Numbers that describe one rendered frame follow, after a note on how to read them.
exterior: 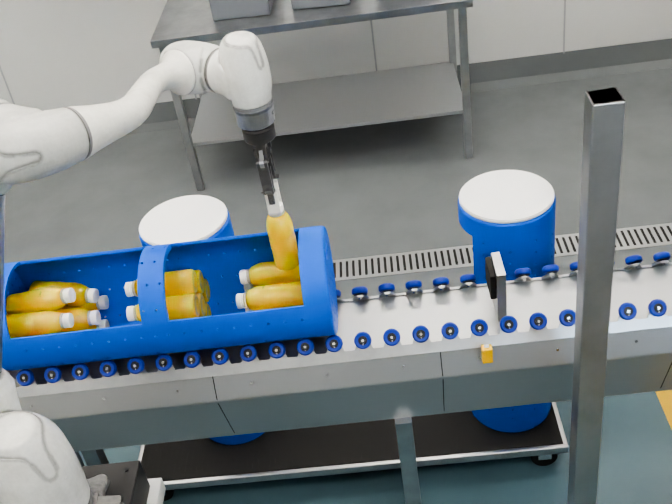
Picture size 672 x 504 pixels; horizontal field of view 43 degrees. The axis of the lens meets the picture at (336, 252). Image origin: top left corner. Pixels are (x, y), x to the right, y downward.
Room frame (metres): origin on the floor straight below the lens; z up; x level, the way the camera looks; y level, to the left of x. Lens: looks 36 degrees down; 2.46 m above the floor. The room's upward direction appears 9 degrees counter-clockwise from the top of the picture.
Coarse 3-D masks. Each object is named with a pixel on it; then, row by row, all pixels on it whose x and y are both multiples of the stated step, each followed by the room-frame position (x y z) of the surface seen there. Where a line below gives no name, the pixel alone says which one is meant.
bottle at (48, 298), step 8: (48, 288) 1.84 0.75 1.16; (56, 288) 1.84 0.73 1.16; (8, 296) 1.86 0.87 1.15; (16, 296) 1.85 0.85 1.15; (24, 296) 1.84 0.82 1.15; (32, 296) 1.83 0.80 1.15; (40, 296) 1.82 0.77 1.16; (48, 296) 1.81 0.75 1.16; (56, 296) 1.81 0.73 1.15; (8, 304) 1.83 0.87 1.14; (16, 304) 1.83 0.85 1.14; (24, 304) 1.82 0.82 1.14; (32, 304) 1.81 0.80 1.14; (40, 304) 1.81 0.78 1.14; (48, 304) 1.80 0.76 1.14; (56, 304) 1.80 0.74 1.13; (64, 304) 1.82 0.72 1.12; (8, 312) 1.82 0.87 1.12; (16, 312) 1.82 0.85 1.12; (24, 312) 1.81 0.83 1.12
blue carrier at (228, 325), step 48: (240, 240) 1.90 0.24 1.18; (96, 288) 1.95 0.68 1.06; (144, 288) 1.72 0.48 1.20; (240, 288) 1.90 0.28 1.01; (48, 336) 1.69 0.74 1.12; (96, 336) 1.68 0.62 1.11; (144, 336) 1.67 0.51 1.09; (192, 336) 1.66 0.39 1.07; (240, 336) 1.65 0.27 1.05; (288, 336) 1.66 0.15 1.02
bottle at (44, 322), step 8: (32, 312) 1.79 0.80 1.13; (40, 312) 1.78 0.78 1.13; (48, 312) 1.78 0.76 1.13; (56, 312) 1.78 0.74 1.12; (8, 320) 1.78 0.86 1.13; (16, 320) 1.77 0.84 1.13; (24, 320) 1.77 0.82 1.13; (32, 320) 1.76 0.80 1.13; (40, 320) 1.76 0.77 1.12; (48, 320) 1.76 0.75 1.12; (56, 320) 1.76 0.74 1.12; (8, 328) 1.76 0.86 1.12; (16, 328) 1.76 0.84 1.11; (24, 328) 1.75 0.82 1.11; (32, 328) 1.75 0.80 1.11; (40, 328) 1.75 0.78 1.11; (48, 328) 1.75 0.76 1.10; (56, 328) 1.75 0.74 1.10; (64, 328) 1.76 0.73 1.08; (16, 336) 1.75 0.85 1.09; (24, 336) 1.75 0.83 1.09
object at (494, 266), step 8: (496, 256) 1.77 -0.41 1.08; (488, 264) 1.75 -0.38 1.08; (496, 264) 1.74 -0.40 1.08; (488, 272) 1.72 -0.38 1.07; (496, 272) 1.70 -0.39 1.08; (504, 272) 1.70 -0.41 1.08; (488, 280) 1.73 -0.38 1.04; (496, 280) 1.70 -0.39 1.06; (504, 280) 1.69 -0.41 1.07; (488, 288) 1.73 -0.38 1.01; (496, 288) 1.70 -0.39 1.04; (504, 288) 1.69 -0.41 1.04; (496, 296) 1.70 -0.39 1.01; (504, 296) 1.69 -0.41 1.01; (496, 304) 1.71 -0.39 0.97; (504, 304) 1.69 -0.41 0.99; (496, 312) 1.71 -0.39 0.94; (504, 312) 1.69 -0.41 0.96
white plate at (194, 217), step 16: (160, 208) 2.35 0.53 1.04; (176, 208) 2.34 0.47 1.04; (192, 208) 2.32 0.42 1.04; (208, 208) 2.30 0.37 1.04; (224, 208) 2.29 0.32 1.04; (144, 224) 2.27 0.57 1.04; (160, 224) 2.26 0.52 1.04; (176, 224) 2.24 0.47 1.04; (192, 224) 2.23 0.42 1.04; (208, 224) 2.21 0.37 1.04; (144, 240) 2.19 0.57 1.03; (160, 240) 2.17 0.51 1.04; (176, 240) 2.16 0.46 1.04; (192, 240) 2.14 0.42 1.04
